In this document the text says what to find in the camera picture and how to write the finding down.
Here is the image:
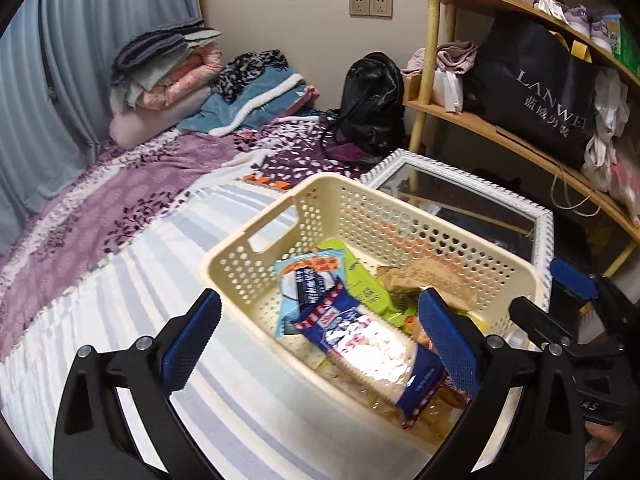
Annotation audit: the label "beige wall socket plate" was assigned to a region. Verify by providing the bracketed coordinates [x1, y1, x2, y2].
[348, 0, 394, 18]

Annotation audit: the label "white framed mirror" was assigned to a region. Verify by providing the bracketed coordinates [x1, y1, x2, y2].
[360, 150, 554, 309]

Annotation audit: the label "black LANWEI shopping bag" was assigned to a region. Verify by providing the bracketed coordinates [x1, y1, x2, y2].
[462, 13, 598, 169]

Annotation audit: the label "white shoes on shelf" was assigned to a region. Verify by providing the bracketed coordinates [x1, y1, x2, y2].
[516, 0, 612, 53]

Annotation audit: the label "pink folded clothes on shelf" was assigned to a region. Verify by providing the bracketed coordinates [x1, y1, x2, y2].
[400, 41, 478, 114]

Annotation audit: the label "stack of folded quilts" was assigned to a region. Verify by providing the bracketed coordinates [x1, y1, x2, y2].
[110, 18, 222, 150]

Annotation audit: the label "large green snack bag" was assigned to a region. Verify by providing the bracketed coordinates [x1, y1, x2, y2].
[316, 238, 416, 334]

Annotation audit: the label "tan pastry wrapper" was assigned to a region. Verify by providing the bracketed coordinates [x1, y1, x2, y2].
[376, 257, 477, 312]

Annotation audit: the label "black-white patterned garment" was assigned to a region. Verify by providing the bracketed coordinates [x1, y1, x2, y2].
[210, 49, 288, 103]

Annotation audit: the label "cream perforated plastic basket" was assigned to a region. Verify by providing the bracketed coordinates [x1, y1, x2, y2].
[196, 174, 544, 450]

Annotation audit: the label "purple floral bedsheet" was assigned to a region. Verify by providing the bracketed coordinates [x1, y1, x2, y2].
[1, 114, 374, 354]

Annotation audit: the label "light blue snack bag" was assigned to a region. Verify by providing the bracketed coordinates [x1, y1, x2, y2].
[273, 249, 346, 339]

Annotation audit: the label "blue-grey curtain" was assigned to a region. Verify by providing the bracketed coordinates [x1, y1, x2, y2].
[1, 0, 200, 252]

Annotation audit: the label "black backpack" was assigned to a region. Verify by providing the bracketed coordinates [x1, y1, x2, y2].
[319, 52, 406, 167]

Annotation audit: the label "wooden curved shelf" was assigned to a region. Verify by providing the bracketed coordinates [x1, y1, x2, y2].
[405, 0, 639, 274]

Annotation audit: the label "person's right hand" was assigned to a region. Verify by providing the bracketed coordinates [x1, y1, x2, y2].
[585, 422, 626, 464]

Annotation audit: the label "blue fleece blanket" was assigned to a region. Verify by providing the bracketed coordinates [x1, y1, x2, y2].
[177, 67, 319, 136]

